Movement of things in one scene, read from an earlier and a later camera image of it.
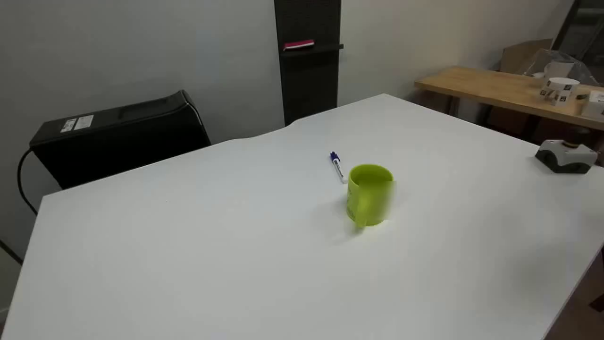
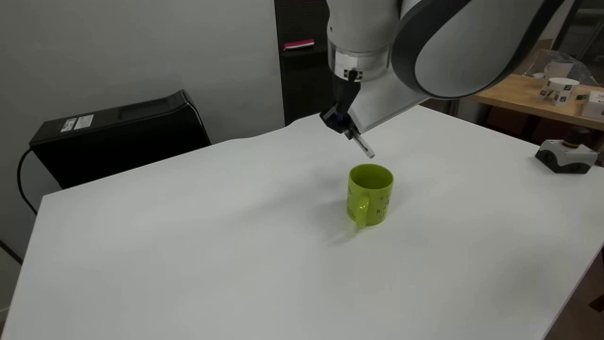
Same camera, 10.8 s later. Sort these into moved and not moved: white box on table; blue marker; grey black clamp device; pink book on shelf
Moved: blue marker
Not moved: pink book on shelf; white box on table; grey black clamp device
